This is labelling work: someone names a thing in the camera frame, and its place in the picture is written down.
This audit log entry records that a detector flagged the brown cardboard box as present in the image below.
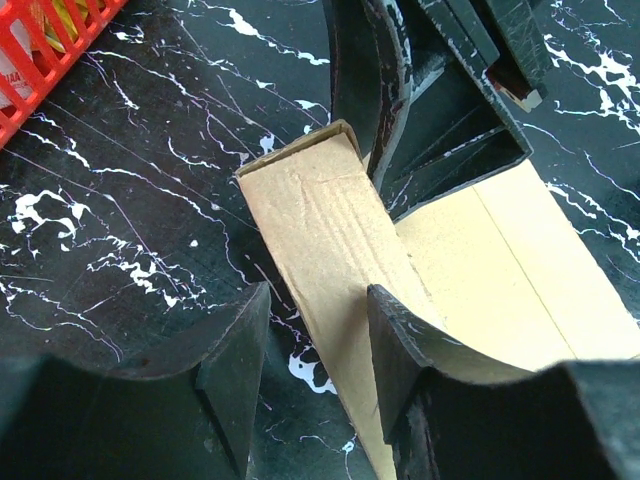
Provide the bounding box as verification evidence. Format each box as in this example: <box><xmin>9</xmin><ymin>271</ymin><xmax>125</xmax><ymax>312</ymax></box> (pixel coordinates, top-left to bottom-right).
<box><xmin>237</xmin><ymin>121</ymin><xmax>639</xmax><ymax>479</ymax></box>

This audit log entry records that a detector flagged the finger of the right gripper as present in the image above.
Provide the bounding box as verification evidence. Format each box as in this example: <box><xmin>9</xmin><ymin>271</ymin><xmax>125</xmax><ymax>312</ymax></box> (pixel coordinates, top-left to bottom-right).
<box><xmin>387</xmin><ymin>1</ymin><xmax>551</xmax><ymax>220</ymax></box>
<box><xmin>322</xmin><ymin>0</ymin><xmax>413</xmax><ymax>190</ymax></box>

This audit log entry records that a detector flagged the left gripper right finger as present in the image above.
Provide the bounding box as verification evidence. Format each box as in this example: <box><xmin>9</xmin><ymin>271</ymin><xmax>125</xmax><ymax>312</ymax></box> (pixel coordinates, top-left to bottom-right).
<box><xmin>367</xmin><ymin>285</ymin><xmax>639</xmax><ymax>479</ymax></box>

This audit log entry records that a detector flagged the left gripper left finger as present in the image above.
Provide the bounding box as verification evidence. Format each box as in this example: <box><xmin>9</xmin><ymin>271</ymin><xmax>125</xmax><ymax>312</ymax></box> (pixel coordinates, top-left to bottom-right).
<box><xmin>1</xmin><ymin>283</ymin><xmax>271</xmax><ymax>479</ymax></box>

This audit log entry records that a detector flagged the red plastic shopping basket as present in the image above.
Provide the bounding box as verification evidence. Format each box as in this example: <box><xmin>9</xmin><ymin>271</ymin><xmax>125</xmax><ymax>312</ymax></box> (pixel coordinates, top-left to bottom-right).
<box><xmin>1</xmin><ymin>0</ymin><xmax>126</xmax><ymax>145</ymax></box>

